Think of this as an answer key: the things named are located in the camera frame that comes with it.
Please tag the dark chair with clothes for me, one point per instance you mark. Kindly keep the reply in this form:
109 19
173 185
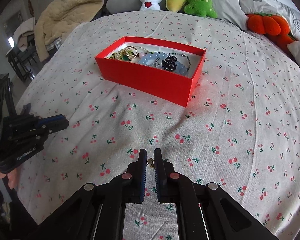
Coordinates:
22 45

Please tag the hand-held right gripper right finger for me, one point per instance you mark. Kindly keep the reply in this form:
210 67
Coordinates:
158 177

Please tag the green tree plush toy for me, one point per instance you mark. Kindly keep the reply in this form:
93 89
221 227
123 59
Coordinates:
200 3

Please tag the cherry print bedsheet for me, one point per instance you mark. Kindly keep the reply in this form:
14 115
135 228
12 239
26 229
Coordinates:
215 130

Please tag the person's left hand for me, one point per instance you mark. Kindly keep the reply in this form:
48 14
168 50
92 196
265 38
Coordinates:
13 180

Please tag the black claw hair clip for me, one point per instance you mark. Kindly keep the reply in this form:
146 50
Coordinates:
169 63

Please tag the beige quilted blanket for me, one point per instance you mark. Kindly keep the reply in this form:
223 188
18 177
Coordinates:
72 7

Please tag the small gold earring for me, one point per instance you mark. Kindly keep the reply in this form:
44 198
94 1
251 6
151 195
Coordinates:
151 162

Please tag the red jewelry box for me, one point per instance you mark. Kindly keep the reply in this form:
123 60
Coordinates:
150 85

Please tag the orange pumpkin plush toy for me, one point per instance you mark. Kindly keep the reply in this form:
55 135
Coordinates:
267 25

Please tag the grey face print pillow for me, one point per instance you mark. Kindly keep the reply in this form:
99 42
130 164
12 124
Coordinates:
260 0

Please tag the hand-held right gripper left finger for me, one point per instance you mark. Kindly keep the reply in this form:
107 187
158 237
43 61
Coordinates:
143 177

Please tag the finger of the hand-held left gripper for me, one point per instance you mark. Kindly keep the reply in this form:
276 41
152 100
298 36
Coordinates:
52 118
57 126

